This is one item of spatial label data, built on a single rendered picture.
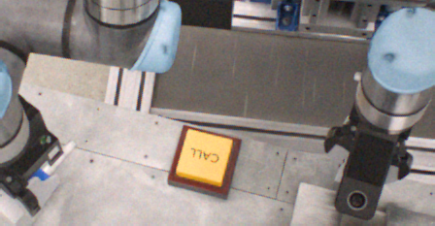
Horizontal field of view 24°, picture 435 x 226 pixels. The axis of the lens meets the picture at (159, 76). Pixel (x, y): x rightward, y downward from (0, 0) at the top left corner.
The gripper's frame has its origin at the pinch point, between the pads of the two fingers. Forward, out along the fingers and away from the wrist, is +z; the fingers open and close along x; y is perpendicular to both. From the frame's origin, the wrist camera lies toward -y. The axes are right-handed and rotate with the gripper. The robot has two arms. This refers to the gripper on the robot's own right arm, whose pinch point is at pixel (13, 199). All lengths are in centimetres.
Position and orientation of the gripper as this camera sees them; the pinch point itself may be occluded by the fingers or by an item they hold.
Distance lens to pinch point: 132.7
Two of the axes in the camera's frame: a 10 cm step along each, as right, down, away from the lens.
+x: -7.6, -5.9, 2.9
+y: 6.5, -7.1, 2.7
